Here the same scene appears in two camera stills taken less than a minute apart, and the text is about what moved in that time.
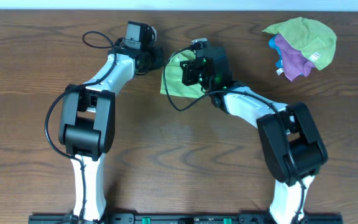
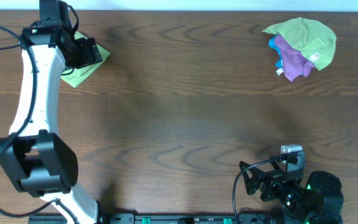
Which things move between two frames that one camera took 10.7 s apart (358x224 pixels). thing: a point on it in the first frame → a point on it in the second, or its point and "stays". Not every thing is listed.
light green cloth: x=172 y=74 → x=79 y=74
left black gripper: x=155 y=58 → x=89 y=52
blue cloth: x=273 y=44 stays
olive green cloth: x=316 y=41 stays
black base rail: x=185 y=218 stays
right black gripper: x=188 y=72 → x=260 y=180
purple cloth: x=294 y=63 stays
